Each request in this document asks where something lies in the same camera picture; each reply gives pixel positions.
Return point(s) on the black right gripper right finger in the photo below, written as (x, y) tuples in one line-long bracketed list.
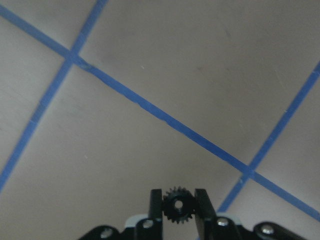
[(209, 225)]

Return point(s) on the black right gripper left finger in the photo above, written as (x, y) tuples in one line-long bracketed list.
[(151, 227)]

